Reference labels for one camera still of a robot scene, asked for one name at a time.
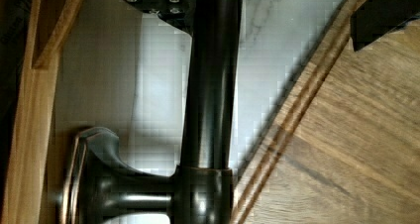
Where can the wooden drawer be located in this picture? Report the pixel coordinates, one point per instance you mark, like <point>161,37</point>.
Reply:
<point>79,71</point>

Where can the dark wooden cutting board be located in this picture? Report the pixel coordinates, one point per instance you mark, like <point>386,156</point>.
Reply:
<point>344,148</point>

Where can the dark bronze drawer handle bar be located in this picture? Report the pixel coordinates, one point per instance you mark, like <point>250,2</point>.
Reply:
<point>99,186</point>

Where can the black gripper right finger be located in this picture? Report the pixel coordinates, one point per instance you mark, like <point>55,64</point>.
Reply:
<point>376,18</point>

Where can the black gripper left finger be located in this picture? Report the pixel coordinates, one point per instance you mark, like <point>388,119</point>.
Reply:
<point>177,13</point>

